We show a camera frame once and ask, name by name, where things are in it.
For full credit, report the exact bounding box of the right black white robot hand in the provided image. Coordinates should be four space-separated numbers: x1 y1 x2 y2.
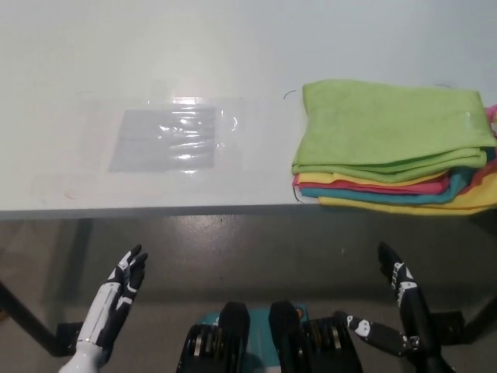
334 241 439 355

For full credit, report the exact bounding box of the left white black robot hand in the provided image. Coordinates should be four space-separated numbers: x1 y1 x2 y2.
76 243 149 350

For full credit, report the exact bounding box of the teal microfibre cloth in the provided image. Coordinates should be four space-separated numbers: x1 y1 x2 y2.
301 169 477 206

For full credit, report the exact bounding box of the green microfibre cloth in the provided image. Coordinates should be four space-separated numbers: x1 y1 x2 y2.
290 78 497 175

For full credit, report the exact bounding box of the clear plastic film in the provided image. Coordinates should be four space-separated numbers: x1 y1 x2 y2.
108 96 240 176

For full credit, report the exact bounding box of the black table leg frame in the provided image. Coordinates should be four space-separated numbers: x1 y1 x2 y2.
0 218 96 358
437 267 497 347

